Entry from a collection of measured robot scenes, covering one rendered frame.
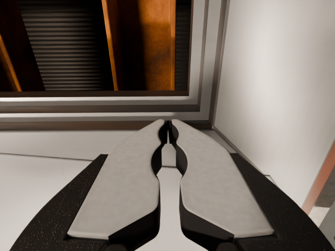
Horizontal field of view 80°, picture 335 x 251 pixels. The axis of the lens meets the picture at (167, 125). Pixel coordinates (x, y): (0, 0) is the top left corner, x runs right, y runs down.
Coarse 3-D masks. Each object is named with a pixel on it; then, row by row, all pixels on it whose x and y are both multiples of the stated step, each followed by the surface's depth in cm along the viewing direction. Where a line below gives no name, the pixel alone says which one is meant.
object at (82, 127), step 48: (192, 0) 13; (192, 48) 14; (0, 96) 16; (48, 96) 16; (96, 96) 16; (144, 96) 16; (192, 96) 16; (0, 144) 15; (48, 144) 15; (96, 144) 15
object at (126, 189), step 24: (120, 144) 10; (144, 144) 10; (120, 168) 8; (144, 168) 8; (96, 192) 7; (120, 192) 7; (144, 192) 7; (96, 216) 6; (120, 216) 6; (144, 216) 7; (120, 240) 6; (144, 240) 7
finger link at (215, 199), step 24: (192, 144) 10; (216, 144) 10; (192, 168) 8; (216, 168) 8; (192, 192) 7; (216, 192) 7; (240, 192) 7; (192, 216) 7; (216, 216) 6; (240, 216) 6; (264, 216) 6; (192, 240) 7; (216, 240) 7
